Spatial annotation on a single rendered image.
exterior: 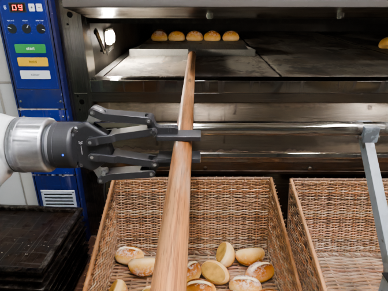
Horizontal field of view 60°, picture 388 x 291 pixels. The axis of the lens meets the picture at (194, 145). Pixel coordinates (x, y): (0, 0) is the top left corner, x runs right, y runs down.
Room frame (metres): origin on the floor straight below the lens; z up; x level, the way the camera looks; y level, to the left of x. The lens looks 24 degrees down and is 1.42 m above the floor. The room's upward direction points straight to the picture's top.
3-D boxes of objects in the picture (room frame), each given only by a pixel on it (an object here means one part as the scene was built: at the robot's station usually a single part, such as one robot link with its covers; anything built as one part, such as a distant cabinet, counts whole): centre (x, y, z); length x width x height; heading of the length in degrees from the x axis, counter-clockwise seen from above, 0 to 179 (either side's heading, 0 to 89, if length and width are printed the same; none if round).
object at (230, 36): (2.06, -0.22, 1.21); 0.10 x 0.07 x 0.05; 87
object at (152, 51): (1.68, 0.01, 1.19); 0.55 x 0.36 x 0.03; 89
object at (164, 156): (0.50, 0.02, 1.18); 0.07 x 0.03 x 0.01; 89
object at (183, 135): (0.50, 0.02, 1.22); 0.07 x 0.03 x 0.01; 89
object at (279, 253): (0.78, 0.00, 0.72); 0.56 x 0.49 x 0.28; 90
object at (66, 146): (0.50, 0.18, 1.20); 0.09 x 0.07 x 0.08; 89
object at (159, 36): (2.06, 0.20, 1.21); 0.10 x 0.07 x 0.05; 93
